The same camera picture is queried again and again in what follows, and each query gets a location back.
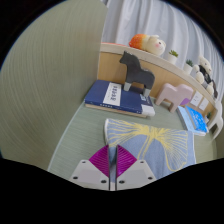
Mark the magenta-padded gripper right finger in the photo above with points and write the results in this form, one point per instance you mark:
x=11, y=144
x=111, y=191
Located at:
x=136, y=173

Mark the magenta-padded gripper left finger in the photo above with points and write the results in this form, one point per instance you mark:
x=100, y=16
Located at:
x=87, y=173

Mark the blue towel with yellow print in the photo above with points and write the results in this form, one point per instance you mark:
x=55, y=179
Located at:
x=156, y=143

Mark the light blue book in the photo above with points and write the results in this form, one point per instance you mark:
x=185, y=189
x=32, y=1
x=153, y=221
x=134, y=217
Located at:
x=184, y=119

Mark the dark blue book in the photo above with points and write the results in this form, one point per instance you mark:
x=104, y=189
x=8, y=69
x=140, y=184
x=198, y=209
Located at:
x=115, y=96

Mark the small potted plant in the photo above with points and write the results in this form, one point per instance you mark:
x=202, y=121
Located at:
x=208, y=115
x=188, y=66
x=172, y=57

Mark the green partition panel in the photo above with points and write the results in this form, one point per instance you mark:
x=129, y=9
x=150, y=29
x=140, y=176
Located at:
x=46, y=83

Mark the dark grey horse figurine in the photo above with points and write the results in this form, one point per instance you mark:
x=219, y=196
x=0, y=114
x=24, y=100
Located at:
x=136, y=73

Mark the beige wooden shelf ledge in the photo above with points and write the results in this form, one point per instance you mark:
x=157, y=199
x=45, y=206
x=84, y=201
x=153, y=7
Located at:
x=113, y=66

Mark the orange and white plush toy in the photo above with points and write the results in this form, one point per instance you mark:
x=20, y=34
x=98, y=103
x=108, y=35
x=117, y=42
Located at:
x=148, y=43

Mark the light grey curtain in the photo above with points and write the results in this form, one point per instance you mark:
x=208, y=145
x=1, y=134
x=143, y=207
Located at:
x=146, y=20

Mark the white wall socket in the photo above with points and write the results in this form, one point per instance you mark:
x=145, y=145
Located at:
x=204, y=104
x=196, y=99

